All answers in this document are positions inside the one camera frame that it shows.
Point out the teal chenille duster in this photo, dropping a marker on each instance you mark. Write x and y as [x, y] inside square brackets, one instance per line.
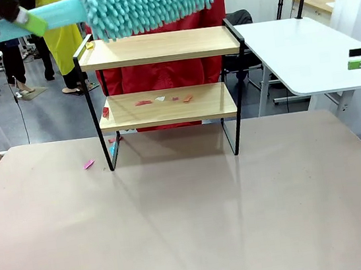
[149, 2]

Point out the person in black clothes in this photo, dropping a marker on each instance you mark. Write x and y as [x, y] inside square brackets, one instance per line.
[46, 59]

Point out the background person in dark trousers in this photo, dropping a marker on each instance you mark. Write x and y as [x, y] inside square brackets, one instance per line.
[12, 60]

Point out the person in yellow apron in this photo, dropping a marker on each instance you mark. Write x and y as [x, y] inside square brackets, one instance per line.
[66, 53]

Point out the yellow paper scrap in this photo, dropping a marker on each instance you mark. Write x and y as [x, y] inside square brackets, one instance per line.
[90, 46]

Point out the grey floor mat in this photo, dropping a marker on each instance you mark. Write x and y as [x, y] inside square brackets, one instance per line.
[33, 93]

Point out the red paper scrap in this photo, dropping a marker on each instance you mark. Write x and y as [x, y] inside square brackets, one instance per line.
[106, 112]
[112, 140]
[143, 102]

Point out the black chair backrest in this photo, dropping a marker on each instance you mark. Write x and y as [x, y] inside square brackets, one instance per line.
[241, 17]

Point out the person in red jacket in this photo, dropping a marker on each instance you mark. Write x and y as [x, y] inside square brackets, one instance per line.
[165, 73]

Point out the white paper scrap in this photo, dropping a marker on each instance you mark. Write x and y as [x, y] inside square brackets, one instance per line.
[160, 99]

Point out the blue paper scrap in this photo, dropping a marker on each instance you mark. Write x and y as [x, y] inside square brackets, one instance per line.
[113, 149]

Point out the pink paper scrap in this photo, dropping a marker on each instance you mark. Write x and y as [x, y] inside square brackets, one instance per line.
[89, 164]

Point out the small pink-red paper scrap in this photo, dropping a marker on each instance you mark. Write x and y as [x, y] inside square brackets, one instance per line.
[175, 98]

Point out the orange paper scrap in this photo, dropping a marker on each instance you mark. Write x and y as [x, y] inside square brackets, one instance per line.
[188, 98]

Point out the black frame wooden shelf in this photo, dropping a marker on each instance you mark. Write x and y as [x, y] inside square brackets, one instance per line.
[159, 46]

